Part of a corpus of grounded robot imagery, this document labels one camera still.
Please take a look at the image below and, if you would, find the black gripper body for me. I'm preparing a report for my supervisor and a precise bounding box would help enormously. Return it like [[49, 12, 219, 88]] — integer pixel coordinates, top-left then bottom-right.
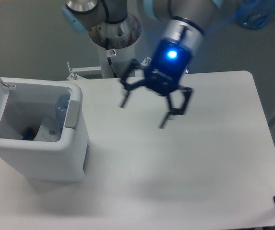
[[143, 39, 192, 96]]

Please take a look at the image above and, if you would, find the clear plastic water bottle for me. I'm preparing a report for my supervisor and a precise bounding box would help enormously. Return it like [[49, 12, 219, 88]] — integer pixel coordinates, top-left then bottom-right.
[[55, 94, 70, 130]]

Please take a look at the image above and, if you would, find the white paper wrapper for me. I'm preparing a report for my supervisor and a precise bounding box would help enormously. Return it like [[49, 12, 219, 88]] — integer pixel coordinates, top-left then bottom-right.
[[34, 117, 60, 142]]

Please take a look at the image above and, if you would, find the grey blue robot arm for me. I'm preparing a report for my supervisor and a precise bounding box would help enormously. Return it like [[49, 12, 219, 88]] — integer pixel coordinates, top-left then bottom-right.
[[61, 0, 222, 119]]

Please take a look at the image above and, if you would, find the white open trash can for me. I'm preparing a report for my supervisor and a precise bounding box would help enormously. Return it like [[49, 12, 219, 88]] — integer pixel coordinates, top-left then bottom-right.
[[0, 77, 89, 182]]

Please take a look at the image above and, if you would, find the blue orange trash item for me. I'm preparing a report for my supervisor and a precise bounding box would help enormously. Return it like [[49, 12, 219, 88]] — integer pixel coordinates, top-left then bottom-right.
[[23, 127, 36, 141]]

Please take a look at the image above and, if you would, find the blue plastic bag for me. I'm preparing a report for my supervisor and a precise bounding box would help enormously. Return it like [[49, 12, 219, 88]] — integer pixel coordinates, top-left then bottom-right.
[[235, 0, 275, 30]]

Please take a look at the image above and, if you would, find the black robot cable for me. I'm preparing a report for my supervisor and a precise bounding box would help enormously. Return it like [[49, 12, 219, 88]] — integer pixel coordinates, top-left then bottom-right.
[[105, 37, 118, 78]]

